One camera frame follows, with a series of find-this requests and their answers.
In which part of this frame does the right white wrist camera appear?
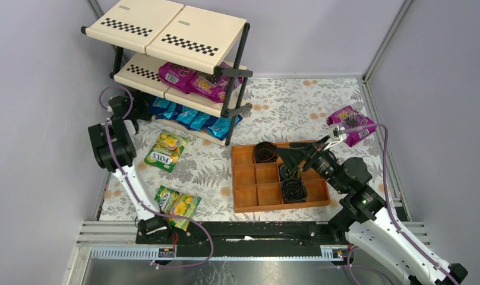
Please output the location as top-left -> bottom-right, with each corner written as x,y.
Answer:
324,127 -> 347,150

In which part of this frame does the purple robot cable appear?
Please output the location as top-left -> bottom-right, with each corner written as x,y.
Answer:
99,85 -> 215,270
334,122 -> 461,285

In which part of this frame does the blue candy bag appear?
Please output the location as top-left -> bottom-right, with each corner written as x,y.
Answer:
149,97 -> 183,120
204,116 -> 232,141

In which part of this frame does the floral patterned tablecloth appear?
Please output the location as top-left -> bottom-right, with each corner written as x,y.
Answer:
134,78 -> 367,221

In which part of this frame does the orange wooden divider tray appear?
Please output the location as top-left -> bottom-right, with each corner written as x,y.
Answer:
231,144 -> 331,213

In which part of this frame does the purple candy bag on shelf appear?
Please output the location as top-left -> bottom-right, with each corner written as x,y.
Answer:
187,71 -> 231,103

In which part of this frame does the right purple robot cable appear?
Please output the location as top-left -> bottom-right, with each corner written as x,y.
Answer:
334,122 -> 461,285

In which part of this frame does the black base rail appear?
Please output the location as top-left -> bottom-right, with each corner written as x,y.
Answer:
135,221 -> 350,258

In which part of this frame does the green fox's candy bag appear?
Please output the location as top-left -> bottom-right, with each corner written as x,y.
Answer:
144,129 -> 190,173
155,185 -> 201,218

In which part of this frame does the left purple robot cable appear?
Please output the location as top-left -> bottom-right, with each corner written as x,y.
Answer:
99,85 -> 215,270

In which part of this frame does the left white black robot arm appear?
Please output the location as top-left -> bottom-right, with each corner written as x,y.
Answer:
87,87 -> 172,244

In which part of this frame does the blue candy bag on shelf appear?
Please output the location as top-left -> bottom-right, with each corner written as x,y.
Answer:
204,116 -> 232,141

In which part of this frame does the purple candy bag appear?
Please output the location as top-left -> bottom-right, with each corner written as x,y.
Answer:
327,105 -> 377,147
187,71 -> 231,103

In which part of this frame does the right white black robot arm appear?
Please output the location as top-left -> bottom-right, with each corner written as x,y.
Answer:
276,136 -> 468,284

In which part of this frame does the large black rolled sock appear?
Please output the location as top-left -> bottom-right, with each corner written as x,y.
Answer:
281,178 -> 308,204

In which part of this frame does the dark green rolled sock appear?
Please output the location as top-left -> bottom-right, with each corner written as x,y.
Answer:
279,164 -> 301,182

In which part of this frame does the black orange rolled sock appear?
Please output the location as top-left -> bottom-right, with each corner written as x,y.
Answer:
254,141 -> 279,163

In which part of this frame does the blue candy bag corner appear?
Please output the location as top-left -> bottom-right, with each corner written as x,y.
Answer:
170,106 -> 215,131

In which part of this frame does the cream three-tier shelf rack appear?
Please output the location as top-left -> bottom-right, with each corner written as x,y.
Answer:
80,0 -> 253,147

